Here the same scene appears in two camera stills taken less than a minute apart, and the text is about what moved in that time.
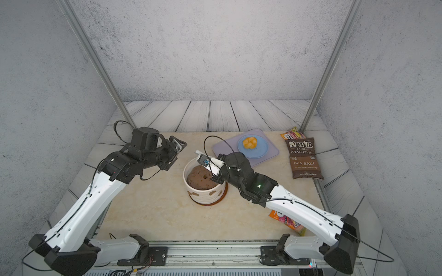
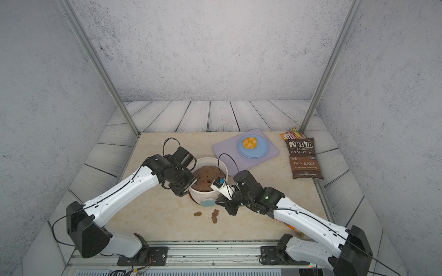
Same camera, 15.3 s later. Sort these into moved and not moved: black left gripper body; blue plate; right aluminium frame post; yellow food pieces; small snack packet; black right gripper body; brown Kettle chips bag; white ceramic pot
Moved: black right gripper body; white ceramic pot; black left gripper body
Not moved: yellow food pieces; right aluminium frame post; small snack packet; blue plate; brown Kettle chips bag
